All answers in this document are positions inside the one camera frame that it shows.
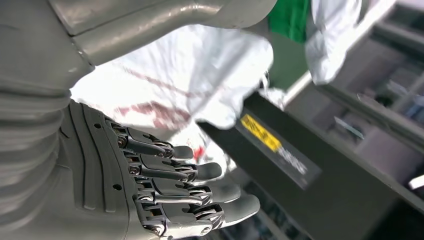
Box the black inbound scanner machine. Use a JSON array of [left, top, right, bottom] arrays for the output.
[[197, 91, 424, 240]]

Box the ruler label sticker, yellow patch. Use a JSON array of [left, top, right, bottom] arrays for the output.
[[235, 113, 322, 190]]

